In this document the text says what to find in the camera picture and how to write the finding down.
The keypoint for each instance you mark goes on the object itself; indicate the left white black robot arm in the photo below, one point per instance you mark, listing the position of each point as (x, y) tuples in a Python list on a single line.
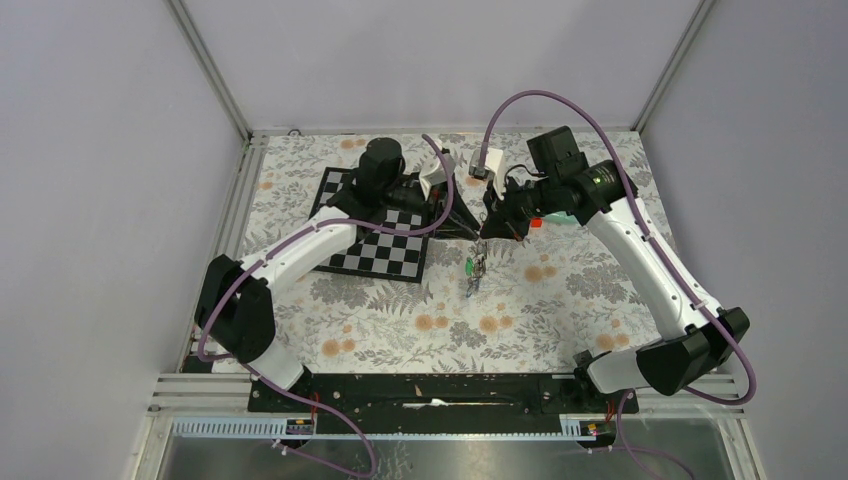
[(236, 303)]

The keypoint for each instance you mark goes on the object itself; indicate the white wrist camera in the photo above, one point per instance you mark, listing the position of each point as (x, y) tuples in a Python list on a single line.
[(491, 165), (434, 173)]

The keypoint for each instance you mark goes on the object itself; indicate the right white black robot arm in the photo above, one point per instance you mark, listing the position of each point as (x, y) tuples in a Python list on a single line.
[(697, 334)]

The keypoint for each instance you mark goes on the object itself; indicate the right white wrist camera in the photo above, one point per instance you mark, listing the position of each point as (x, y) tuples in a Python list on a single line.
[(491, 165)]

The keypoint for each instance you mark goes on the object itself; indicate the floral patterned table mat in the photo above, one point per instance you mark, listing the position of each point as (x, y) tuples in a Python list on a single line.
[(541, 301)]

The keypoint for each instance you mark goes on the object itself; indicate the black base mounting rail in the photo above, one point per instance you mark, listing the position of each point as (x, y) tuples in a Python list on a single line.
[(439, 404)]

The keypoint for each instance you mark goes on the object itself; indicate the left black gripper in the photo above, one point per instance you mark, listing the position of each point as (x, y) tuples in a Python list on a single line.
[(460, 223)]

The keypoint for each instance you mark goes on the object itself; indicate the mint green flashlight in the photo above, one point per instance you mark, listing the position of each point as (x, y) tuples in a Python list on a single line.
[(559, 218)]

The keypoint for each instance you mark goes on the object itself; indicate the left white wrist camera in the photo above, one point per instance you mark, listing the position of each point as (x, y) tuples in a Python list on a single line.
[(434, 173)]

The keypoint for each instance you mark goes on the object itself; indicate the keyring with coloured key tags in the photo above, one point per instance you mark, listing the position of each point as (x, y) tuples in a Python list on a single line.
[(475, 266)]

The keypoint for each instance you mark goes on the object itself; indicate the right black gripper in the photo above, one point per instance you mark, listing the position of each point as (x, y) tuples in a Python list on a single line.
[(501, 221)]

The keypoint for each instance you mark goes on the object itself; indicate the black white chessboard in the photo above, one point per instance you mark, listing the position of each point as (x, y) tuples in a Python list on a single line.
[(379, 255)]

